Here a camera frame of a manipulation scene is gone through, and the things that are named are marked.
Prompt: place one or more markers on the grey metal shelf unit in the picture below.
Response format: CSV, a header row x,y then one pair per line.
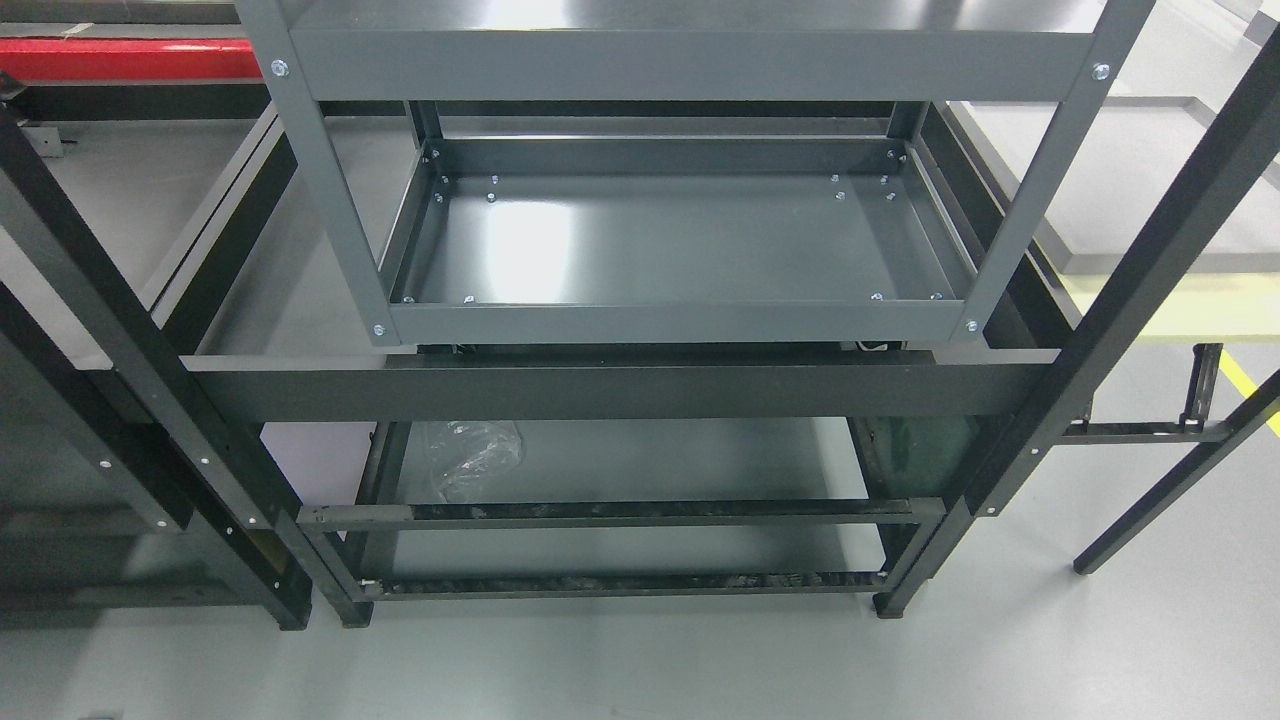
x,y
685,172

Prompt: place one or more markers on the clear plastic bag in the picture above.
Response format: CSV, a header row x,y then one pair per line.
x,y
464,459

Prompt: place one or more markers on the black metal rack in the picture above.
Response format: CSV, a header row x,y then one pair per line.
x,y
177,480

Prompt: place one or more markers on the red beam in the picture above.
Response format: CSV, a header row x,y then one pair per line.
x,y
67,58

